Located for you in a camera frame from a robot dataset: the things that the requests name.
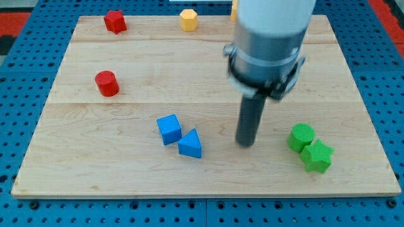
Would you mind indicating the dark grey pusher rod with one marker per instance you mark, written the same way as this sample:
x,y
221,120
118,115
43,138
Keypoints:
x,y
249,118

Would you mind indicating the yellow hexagon block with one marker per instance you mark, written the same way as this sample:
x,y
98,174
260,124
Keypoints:
x,y
189,20

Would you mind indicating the green star block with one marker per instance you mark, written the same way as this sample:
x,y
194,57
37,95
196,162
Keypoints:
x,y
317,157

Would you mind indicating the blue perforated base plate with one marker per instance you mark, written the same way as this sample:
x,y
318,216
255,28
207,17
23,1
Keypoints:
x,y
31,65

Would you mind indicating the red cylinder block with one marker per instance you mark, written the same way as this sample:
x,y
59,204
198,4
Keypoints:
x,y
107,83

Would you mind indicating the blue cube block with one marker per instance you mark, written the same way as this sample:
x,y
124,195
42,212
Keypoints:
x,y
170,129

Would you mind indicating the blue triangle block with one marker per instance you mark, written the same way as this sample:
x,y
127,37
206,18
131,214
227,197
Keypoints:
x,y
190,145

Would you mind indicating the red star block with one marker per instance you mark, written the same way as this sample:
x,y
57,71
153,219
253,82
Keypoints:
x,y
115,22

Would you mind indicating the yellow block at top edge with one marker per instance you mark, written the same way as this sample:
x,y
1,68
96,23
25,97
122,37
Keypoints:
x,y
233,15

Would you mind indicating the green cylinder block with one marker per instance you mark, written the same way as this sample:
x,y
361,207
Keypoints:
x,y
300,136

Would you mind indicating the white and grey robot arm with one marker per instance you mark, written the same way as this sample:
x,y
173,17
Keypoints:
x,y
264,57

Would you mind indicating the wooden board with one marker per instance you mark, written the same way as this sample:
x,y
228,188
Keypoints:
x,y
90,146

